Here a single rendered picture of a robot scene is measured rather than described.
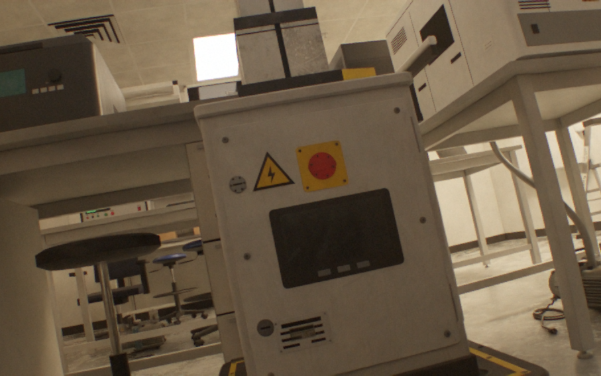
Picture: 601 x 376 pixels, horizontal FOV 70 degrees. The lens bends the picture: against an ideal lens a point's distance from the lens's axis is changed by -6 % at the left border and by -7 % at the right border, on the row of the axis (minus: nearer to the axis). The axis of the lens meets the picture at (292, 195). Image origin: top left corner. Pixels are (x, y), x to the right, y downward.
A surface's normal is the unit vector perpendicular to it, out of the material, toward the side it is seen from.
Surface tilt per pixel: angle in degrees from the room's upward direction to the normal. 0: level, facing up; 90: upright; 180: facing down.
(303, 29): 90
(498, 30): 90
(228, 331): 90
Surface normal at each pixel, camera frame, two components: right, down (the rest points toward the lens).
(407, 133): 0.08, -0.14
